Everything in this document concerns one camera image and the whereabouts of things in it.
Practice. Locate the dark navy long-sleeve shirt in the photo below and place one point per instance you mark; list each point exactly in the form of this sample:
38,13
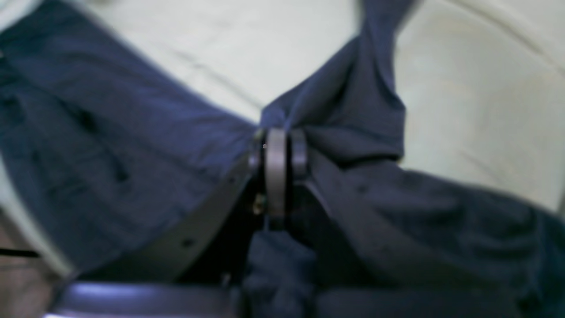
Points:
107,154

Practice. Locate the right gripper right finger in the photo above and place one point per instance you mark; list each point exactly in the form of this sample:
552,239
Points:
309,217

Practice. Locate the green table cloth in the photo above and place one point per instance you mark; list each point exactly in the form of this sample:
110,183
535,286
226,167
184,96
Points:
482,79

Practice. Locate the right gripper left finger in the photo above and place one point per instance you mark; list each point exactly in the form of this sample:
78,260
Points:
187,272

